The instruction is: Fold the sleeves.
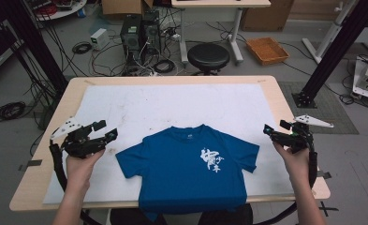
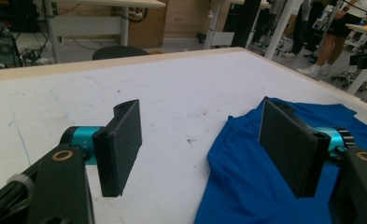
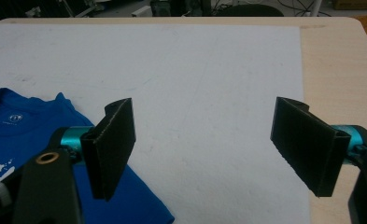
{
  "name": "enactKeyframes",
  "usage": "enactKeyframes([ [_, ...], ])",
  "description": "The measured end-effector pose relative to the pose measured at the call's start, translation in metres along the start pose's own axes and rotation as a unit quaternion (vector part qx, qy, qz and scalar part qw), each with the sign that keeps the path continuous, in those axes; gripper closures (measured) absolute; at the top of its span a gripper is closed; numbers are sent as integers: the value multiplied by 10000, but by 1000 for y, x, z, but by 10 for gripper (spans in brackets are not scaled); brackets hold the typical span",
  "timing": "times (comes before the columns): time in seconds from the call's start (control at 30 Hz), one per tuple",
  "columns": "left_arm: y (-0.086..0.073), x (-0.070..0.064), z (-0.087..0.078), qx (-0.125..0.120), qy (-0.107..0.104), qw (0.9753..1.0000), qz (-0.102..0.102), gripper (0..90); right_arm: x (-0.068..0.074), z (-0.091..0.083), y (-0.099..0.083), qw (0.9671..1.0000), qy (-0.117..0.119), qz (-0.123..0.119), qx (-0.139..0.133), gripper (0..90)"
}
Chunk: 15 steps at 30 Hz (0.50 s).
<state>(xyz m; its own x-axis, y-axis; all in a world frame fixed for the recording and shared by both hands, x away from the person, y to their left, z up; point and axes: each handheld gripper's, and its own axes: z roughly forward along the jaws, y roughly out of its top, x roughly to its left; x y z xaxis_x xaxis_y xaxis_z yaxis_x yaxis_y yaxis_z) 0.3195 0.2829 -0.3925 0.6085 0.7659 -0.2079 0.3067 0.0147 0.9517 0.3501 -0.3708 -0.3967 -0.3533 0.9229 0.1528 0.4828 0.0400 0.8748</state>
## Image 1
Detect black computer tower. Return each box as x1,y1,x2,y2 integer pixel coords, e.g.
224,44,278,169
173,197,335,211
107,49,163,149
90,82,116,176
140,9,163,56
120,13,142,60

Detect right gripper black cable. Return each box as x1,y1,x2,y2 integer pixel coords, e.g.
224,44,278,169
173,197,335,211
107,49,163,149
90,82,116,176
253,149,318,225

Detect person's dark pants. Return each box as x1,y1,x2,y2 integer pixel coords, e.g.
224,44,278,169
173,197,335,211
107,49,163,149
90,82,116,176
109,203,255,225

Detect large cardboard box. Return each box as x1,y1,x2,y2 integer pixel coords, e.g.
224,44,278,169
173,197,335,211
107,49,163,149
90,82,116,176
241,0,295,33

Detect white desk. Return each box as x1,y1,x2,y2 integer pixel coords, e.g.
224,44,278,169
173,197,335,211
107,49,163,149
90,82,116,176
170,0,272,66

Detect coiled black cable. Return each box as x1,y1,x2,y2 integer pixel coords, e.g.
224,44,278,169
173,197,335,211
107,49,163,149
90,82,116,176
71,41,94,55
153,59,177,75
0,100,27,123

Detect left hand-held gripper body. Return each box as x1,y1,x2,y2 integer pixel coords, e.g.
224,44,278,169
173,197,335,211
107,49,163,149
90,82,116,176
50,116,110,159

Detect light wooden table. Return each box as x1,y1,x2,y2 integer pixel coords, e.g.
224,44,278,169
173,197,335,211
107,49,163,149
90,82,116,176
8,75,331,213

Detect white foam mat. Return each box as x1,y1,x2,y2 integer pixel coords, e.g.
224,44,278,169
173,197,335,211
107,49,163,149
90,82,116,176
42,83,295,205

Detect white power supply box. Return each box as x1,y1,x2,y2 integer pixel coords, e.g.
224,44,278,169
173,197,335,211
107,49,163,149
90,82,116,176
90,27,110,52

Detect person's right hand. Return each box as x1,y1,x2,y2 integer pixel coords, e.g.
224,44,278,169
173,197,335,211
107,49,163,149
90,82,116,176
273,142,311,184

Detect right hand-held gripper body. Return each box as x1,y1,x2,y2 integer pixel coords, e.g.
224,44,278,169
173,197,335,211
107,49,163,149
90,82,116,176
271,114,334,154

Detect person's left hand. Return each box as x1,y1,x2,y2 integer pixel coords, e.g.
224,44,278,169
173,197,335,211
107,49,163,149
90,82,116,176
65,149,106,188

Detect black frame post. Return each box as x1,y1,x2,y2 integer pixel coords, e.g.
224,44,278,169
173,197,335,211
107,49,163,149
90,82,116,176
291,0,368,109
0,0,69,95

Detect round white table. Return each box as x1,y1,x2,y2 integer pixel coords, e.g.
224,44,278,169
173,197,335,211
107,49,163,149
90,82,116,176
25,0,88,23

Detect black round stool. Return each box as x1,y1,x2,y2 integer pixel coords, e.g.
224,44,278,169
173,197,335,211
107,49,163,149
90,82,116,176
186,42,231,76

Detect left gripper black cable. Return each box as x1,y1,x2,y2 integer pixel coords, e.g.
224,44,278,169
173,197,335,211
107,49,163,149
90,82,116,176
49,140,106,225

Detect grey floor mat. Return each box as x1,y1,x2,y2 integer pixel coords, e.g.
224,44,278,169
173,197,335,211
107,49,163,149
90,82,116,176
278,82,360,135

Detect orange basket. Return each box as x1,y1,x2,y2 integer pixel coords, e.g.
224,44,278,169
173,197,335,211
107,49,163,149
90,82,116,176
245,37,290,67

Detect black tape cross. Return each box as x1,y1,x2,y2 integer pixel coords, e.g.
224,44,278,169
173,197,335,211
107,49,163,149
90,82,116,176
317,201,340,218

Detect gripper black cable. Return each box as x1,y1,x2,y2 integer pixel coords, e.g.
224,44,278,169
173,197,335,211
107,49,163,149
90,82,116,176
253,149,318,225
49,140,106,225

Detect small cardboard box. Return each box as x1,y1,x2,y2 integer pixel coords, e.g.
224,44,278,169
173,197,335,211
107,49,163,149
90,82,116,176
101,0,155,17

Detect blue t-shirt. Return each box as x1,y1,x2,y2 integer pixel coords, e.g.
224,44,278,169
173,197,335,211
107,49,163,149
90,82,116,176
115,124,260,222

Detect white metal stand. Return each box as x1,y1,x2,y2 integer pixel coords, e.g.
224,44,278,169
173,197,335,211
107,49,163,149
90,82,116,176
302,0,360,65

